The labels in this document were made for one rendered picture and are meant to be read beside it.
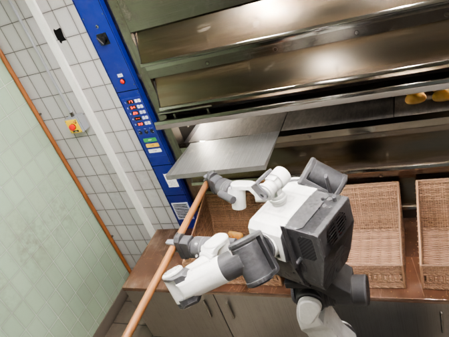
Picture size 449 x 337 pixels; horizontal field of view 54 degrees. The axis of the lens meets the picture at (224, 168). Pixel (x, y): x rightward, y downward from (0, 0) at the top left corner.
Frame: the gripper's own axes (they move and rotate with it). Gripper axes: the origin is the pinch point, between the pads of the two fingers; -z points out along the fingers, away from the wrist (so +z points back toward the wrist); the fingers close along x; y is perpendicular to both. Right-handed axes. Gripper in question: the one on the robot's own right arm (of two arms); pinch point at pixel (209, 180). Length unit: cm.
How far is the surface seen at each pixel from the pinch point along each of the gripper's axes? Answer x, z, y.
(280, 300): -70, 25, 0
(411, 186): -43, 49, -83
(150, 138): 8, -62, -3
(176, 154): -7, -56, -11
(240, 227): -58, -27, -19
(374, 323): -84, 62, -25
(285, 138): -4.6, 1.5, -49.6
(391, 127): -6, 45, -79
